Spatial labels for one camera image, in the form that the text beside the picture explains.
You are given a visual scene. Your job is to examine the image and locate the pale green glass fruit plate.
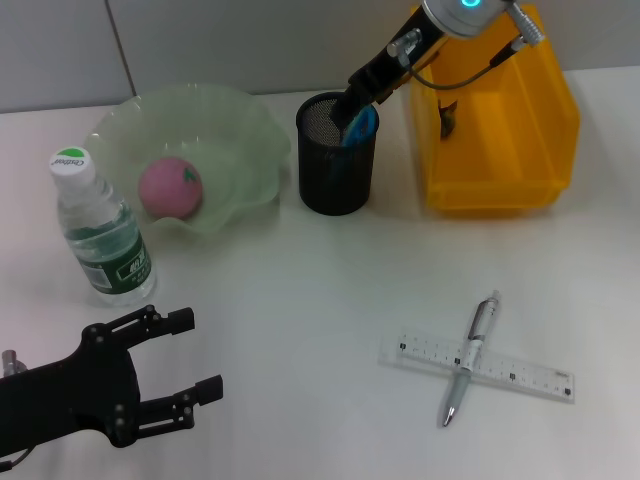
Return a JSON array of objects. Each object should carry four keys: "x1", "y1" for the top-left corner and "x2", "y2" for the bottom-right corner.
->
[{"x1": 84, "y1": 82, "x2": 292, "y2": 236}]

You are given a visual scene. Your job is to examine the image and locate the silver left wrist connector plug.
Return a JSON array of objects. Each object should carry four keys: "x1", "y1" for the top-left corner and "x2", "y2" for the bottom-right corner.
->
[{"x1": 0, "y1": 349, "x2": 27, "y2": 377}]

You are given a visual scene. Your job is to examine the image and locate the green plastic wrapper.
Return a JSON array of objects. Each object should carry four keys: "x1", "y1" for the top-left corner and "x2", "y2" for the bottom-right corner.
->
[{"x1": 437, "y1": 98, "x2": 460, "y2": 137}]

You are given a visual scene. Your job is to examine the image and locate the pink peach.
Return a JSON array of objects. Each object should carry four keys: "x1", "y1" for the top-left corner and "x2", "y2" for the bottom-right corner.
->
[{"x1": 138, "y1": 155, "x2": 205, "y2": 219}]

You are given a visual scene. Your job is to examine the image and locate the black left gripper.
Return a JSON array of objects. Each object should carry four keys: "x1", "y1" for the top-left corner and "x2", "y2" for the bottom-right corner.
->
[{"x1": 0, "y1": 305, "x2": 225, "y2": 449}]

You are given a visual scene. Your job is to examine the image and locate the silver right wrist connector plug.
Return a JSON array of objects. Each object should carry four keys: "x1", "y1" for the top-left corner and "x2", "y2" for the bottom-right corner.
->
[{"x1": 386, "y1": 28, "x2": 424, "y2": 66}]

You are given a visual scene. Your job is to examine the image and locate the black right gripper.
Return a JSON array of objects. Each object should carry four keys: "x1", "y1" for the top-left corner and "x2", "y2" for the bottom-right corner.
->
[{"x1": 328, "y1": 5, "x2": 447, "y2": 130}]

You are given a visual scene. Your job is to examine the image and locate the silver ballpoint pen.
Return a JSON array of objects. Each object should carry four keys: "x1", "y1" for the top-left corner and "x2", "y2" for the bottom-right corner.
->
[{"x1": 441, "y1": 289, "x2": 503, "y2": 428}]

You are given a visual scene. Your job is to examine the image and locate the clear plastic ruler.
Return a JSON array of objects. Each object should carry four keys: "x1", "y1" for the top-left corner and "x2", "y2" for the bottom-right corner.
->
[{"x1": 397, "y1": 327, "x2": 576, "y2": 405}]

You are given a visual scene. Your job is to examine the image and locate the clear green-label water bottle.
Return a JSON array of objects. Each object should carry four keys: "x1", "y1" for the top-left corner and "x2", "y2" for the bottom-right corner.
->
[{"x1": 48, "y1": 147, "x2": 157, "y2": 307}]

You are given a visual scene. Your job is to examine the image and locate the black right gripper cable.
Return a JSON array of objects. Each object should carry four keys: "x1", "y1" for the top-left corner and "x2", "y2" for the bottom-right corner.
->
[{"x1": 408, "y1": 2, "x2": 545, "y2": 91}]

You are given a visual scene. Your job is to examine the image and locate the blue scissors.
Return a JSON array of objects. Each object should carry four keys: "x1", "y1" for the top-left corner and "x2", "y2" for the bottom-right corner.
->
[{"x1": 327, "y1": 105, "x2": 378, "y2": 176}]

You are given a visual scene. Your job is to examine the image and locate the black mesh pen cup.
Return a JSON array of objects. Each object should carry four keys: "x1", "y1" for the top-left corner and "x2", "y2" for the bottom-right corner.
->
[{"x1": 294, "y1": 91, "x2": 381, "y2": 217}]

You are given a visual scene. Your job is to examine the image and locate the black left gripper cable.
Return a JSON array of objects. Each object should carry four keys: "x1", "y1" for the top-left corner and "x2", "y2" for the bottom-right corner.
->
[{"x1": 0, "y1": 448, "x2": 32, "y2": 470}]

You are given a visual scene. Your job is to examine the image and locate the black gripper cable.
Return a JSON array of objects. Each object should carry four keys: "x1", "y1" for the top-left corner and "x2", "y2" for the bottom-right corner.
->
[
  {"x1": 0, "y1": 448, "x2": 32, "y2": 470},
  {"x1": 408, "y1": 2, "x2": 545, "y2": 91}
]

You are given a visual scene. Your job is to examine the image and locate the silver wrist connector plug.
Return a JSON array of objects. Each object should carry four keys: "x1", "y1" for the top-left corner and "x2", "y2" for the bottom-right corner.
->
[
  {"x1": 0, "y1": 349, "x2": 27, "y2": 377},
  {"x1": 386, "y1": 28, "x2": 424, "y2": 66}
]

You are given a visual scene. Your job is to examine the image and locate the yellow plastic bin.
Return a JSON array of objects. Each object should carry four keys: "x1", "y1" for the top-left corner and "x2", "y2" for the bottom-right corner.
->
[{"x1": 410, "y1": 4, "x2": 582, "y2": 217}]

